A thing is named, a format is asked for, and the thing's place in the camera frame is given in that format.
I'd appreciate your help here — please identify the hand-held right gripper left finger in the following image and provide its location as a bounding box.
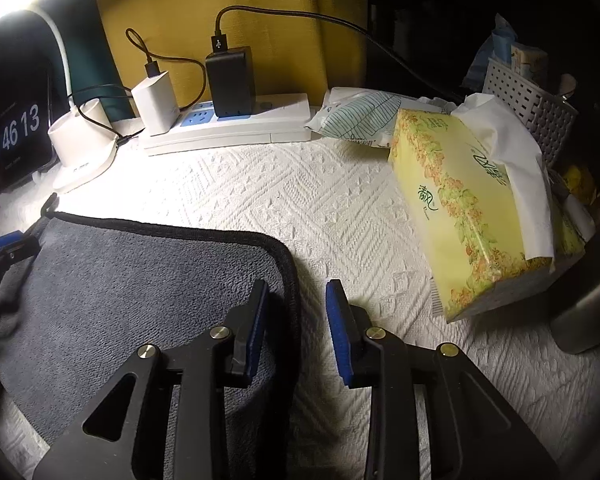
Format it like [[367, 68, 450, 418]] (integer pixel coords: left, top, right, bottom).
[[32, 279, 270, 480]]

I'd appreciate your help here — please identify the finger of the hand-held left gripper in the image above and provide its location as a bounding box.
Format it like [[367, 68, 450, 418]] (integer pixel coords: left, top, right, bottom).
[[0, 230, 40, 286]]

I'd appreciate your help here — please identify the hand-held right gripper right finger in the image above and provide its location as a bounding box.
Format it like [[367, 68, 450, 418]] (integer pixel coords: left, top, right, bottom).
[[325, 279, 563, 480]]

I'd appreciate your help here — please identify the grey towel with black trim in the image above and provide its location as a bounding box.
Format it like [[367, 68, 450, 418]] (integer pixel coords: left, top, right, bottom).
[[0, 195, 301, 480]]

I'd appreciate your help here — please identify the black digital clock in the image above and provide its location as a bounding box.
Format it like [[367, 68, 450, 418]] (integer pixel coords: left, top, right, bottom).
[[0, 10, 57, 196]]

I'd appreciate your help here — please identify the white desk lamp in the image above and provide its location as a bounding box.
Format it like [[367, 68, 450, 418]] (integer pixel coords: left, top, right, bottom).
[[0, 0, 122, 195]]

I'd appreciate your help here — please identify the white embossed table cloth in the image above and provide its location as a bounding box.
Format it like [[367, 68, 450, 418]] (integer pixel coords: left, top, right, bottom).
[[0, 137, 600, 480]]

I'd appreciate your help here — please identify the yellow floral tissue pack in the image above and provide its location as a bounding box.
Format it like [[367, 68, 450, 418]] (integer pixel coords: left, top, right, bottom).
[[387, 94, 587, 324]]

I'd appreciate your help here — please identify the white usb charger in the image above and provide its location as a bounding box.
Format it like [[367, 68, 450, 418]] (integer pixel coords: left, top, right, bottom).
[[131, 70, 177, 137]]

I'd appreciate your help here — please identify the white power strip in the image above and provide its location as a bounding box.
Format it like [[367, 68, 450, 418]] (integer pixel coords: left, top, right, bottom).
[[139, 93, 315, 157]]

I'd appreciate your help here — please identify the leaf print tissue pack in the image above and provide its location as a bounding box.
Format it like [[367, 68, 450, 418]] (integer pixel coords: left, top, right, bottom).
[[307, 87, 458, 150]]

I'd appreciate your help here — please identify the black power adapter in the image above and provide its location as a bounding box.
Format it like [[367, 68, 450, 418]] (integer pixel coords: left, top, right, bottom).
[[205, 46, 257, 120]]

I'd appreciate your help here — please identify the white plastic basket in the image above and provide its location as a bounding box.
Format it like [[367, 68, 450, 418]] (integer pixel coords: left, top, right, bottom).
[[481, 57, 579, 171]]

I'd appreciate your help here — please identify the thin black usb cable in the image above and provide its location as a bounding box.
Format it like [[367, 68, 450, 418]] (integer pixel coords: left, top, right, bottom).
[[125, 28, 207, 111]]

